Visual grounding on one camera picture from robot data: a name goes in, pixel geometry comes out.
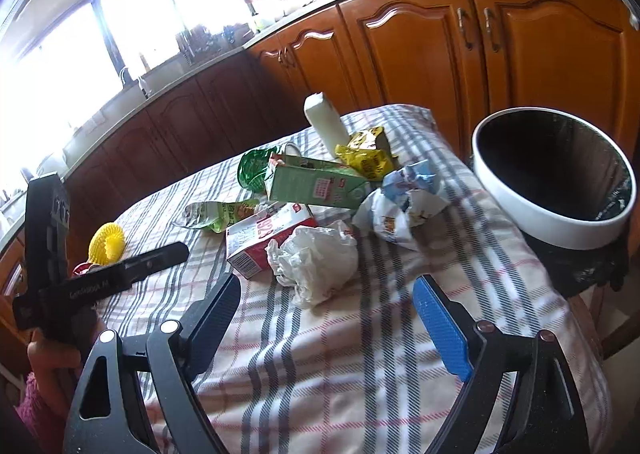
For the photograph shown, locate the yellow snack wrapper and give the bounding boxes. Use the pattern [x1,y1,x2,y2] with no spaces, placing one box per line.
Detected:
[334,126,401,181]

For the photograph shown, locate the green drink carton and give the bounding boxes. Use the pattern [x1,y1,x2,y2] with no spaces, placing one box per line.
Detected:
[264,154,375,211]

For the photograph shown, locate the black bin bag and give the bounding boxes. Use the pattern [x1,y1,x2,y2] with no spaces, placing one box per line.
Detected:
[520,169,632,306]

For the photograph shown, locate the green plastic wrapper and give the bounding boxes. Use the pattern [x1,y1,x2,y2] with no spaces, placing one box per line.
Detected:
[237,146,284,193]

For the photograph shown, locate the wooden stool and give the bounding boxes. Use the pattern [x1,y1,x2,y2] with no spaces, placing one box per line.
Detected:
[566,279,640,361]

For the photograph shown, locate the kitchen window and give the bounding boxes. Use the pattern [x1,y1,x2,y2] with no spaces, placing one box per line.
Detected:
[0,0,253,190]

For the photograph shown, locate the blue and white wrapper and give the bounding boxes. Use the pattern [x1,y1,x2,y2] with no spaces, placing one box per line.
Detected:
[380,159,442,197]

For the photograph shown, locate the green snack pouch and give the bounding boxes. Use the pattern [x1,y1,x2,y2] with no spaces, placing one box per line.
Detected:
[172,200,262,235]

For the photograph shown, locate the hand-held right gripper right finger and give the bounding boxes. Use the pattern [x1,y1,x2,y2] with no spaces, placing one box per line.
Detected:
[412,276,591,454]

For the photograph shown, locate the white plastic bottle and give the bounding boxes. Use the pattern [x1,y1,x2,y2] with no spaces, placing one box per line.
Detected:
[303,92,351,160]

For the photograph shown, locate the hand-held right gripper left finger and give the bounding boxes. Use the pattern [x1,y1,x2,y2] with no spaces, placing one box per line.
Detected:
[62,273,242,454]

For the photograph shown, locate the white round trash bin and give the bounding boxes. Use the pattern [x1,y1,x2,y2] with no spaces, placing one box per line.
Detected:
[472,106,637,251]

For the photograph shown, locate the red and white carton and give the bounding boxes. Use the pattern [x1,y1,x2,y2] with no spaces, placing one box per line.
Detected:
[225,203,319,281]

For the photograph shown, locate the checked tablecloth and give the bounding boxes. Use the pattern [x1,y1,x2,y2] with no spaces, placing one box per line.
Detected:
[107,103,615,454]

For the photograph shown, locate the wooden lower kitchen cabinets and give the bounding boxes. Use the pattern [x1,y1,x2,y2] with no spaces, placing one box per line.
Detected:
[0,0,640,370]

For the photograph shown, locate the kitchen faucet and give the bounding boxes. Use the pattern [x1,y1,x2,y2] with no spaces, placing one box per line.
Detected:
[119,66,152,101]

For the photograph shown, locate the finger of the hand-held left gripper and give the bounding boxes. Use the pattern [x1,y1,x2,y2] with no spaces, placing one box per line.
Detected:
[117,241,190,285]

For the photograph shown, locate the person's left forearm pink sleeve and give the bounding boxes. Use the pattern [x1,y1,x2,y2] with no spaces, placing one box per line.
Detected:
[14,371,68,454]

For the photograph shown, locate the yellow foam fruit net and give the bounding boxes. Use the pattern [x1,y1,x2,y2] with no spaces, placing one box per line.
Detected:
[88,222,126,267]

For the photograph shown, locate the white printed paper bag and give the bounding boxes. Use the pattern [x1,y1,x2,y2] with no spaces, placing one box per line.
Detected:
[352,185,451,251]

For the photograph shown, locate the person's left hand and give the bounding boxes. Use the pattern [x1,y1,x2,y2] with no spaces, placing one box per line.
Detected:
[27,335,84,415]

